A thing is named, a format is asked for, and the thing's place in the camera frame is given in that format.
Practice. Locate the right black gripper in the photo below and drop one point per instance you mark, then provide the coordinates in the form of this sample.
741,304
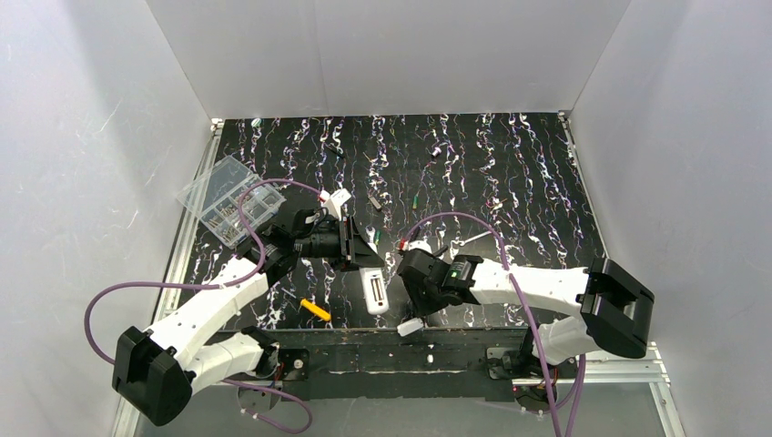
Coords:
419,292

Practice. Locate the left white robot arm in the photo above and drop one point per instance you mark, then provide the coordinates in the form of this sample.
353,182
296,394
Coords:
160,368

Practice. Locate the white battery cover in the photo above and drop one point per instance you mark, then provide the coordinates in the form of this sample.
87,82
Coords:
410,326

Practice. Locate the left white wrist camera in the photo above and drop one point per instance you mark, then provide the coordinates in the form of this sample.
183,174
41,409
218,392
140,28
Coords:
334,202

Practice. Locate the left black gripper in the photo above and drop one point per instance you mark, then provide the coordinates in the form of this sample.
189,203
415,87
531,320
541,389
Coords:
350,242

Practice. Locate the yellow handled screwdriver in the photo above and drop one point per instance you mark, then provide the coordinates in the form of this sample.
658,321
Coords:
310,306

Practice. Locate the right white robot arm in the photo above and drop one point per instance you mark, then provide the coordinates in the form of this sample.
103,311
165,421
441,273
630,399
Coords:
604,307

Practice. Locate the white remote control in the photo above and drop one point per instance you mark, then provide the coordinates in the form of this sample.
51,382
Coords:
374,291

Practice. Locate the aluminium frame rail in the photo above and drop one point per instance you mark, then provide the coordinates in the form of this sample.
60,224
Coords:
601,367

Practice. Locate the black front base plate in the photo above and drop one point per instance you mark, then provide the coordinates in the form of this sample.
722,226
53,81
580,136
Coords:
381,364

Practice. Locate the clear plastic screw box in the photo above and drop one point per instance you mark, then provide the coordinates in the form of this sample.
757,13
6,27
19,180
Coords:
224,193

